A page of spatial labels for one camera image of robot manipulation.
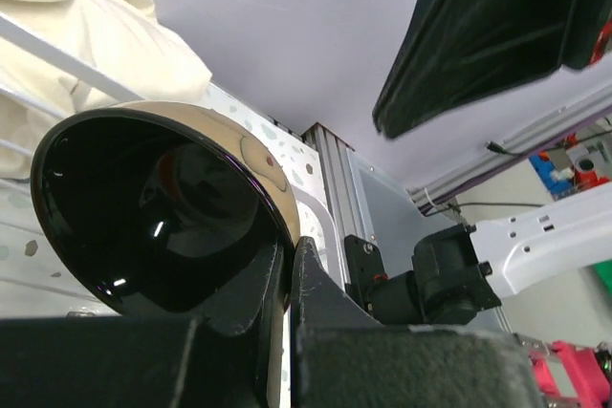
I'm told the white wire dish rack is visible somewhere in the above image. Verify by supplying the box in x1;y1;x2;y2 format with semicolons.
0;13;144;318

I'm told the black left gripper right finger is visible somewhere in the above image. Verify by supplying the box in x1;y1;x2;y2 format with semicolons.
290;237;544;408

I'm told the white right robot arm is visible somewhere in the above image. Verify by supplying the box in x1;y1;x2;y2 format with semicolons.
348;0;611;325

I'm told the black glazed tan bowl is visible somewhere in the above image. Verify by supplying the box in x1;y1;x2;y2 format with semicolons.
31;101;301;316

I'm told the cream cloth on table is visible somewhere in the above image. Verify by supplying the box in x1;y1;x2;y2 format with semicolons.
1;0;211;180

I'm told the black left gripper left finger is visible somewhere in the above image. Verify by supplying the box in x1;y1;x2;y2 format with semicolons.
1;240;287;407

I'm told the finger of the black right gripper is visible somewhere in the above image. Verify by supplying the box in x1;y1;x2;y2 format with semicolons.
372;0;611;139

